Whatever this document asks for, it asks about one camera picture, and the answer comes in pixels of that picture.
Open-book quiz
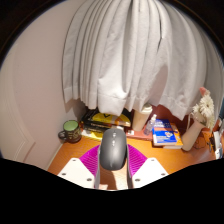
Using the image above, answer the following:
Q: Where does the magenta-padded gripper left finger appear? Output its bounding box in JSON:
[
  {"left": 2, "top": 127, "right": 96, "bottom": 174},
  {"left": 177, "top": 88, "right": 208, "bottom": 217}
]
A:
[{"left": 57, "top": 144, "right": 102, "bottom": 190}]

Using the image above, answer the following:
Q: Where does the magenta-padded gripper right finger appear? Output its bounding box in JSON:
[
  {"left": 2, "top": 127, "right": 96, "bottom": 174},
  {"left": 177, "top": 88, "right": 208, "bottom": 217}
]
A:
[{"left": 126, "top": 143, "right": 170, "bottom": 189}]

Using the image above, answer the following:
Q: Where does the dark grey computer mouse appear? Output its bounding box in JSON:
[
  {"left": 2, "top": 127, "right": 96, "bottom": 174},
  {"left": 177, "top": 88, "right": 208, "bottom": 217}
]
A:
[{"left": 99, "top": 127, "right": 128, "bottom": 172}]

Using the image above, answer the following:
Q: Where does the red book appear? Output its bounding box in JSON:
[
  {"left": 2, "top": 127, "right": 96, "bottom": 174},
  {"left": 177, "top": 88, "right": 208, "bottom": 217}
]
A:
[{"left": 124, "top": 128, "right": 153, "bottom": 141}]

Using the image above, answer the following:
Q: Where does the dark mug with green inside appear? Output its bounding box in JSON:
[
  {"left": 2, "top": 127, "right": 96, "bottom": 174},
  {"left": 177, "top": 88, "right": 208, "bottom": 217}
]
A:
[{"left": 57, "top": 119, "right": 83, "bottom": 144}]

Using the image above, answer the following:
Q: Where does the blue book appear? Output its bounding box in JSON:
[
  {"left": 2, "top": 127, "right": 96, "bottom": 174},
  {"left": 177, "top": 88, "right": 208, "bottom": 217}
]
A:
[{"left": 152, "top": 118, "right": 178, "bottom": 144}]

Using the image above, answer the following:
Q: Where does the clear pump bottle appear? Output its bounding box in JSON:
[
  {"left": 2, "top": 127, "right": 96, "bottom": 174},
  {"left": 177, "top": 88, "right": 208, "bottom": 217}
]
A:
[{"left": 143, "top": 113, "right": 158, "bottom": 136}]

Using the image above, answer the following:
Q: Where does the black book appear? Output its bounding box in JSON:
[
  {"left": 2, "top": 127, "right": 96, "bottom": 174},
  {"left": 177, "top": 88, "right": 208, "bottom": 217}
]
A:
[
  {"left": 82, "top": 120, "right": 116, "bottom": 132},
  {"left": 81, "top": 124, "right": 106, "bottom": 135}
]

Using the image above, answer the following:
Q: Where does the white ceramic vase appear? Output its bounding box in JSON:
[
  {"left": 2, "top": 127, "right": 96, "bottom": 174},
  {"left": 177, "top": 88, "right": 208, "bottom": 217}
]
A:
[{"left": 180, "top": 114, "right": 206, "bottom": 152}]

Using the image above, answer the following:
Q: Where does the yellow-cover book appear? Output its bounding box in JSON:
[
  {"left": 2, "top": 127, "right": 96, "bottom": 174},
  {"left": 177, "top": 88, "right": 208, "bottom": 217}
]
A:
[{"left": 81, "top": 108, "right": 133, "bottom": 128}]

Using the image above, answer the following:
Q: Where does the white flower bouquet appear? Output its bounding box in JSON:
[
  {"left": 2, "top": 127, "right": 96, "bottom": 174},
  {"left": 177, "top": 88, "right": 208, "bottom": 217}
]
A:
[{"left": 191, "top": 87, "right": 216, "bottom": 131}]

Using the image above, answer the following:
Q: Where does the white pleated curtain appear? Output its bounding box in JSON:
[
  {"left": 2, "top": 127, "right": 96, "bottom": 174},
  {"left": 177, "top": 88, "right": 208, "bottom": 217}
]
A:
[{"left": 62, "top": 0, "right": 224, "bottom": 121}]

